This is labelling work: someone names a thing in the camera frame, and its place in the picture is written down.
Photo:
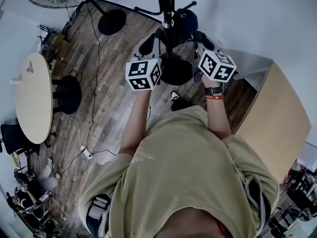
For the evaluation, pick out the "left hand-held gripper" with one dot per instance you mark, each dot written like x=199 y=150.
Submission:
x=142 y=74

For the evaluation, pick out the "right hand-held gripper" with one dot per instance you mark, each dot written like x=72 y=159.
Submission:
x=218 y=66

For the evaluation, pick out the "black pole stand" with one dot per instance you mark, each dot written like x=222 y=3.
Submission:
x=177 y=69

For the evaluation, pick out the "person's right forearm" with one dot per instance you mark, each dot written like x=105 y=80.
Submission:
x=219 y=118

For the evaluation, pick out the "person's left forearm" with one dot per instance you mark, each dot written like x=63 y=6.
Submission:
x=133 y=125

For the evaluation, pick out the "black standing fan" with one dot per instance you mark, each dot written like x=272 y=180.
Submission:
x=111 y=22

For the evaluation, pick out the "black wristwatch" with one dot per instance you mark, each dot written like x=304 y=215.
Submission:
x=214 y=90

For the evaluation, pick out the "person's white and black shoe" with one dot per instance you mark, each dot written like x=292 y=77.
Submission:
x=174 y=95

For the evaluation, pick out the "red wristband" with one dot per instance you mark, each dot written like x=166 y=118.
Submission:
x=215 y=97

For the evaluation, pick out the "person's black trouser leg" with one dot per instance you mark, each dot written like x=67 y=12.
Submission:
x=184 y=106

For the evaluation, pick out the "black round stool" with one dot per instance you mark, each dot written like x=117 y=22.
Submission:
x=68 y=95

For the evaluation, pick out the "black router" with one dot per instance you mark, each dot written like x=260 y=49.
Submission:
x=44 y=32

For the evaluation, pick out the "square wooden table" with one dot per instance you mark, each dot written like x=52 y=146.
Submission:
x=277 y=123

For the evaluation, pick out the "small white table item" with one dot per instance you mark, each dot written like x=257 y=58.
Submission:
x=29 y=67

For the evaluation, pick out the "white power strip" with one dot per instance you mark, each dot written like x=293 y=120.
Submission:
x=86 y=152

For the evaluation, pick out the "round wooden table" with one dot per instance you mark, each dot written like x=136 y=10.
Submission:
x=34 y=100

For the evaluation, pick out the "person's olive shirt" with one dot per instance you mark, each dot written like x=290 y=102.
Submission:
x=183 y=172

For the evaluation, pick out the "black office chair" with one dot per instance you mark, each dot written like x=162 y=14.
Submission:
x=12 y=137

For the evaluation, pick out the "cardboard piece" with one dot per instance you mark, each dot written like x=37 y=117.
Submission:
x=16 y=159

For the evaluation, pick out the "pile of clutter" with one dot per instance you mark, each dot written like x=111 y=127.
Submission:
x=301 y=195

